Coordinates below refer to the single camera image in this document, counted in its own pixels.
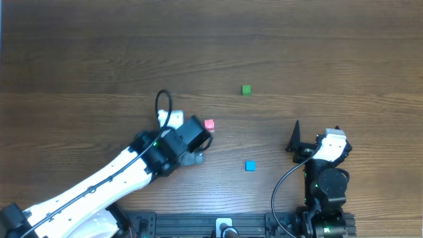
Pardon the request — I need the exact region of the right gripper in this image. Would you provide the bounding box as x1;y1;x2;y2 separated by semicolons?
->
285;120;353;165

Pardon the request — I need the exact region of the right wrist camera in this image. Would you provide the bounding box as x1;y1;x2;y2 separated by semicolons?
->
318;128;347;163

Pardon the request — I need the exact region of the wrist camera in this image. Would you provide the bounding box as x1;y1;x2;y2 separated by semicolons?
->
157;109;184;130
318;128;347;163

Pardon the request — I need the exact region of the black cable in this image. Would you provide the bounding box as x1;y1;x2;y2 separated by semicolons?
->
128;89;173;166
270;144;323;238

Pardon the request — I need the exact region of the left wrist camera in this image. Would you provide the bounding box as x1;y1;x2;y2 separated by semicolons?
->
157;109;184;130

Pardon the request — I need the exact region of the mounting rail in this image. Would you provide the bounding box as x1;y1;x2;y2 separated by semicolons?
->
117;211;358;238

